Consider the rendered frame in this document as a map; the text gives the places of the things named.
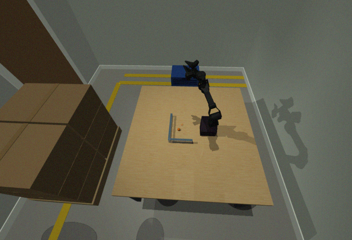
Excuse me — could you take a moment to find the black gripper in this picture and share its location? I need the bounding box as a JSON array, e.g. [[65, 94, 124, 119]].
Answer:
[[183, 60, 200, 78]]

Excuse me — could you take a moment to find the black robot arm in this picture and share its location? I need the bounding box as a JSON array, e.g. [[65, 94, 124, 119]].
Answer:
[[185, 70, 222, 128]]

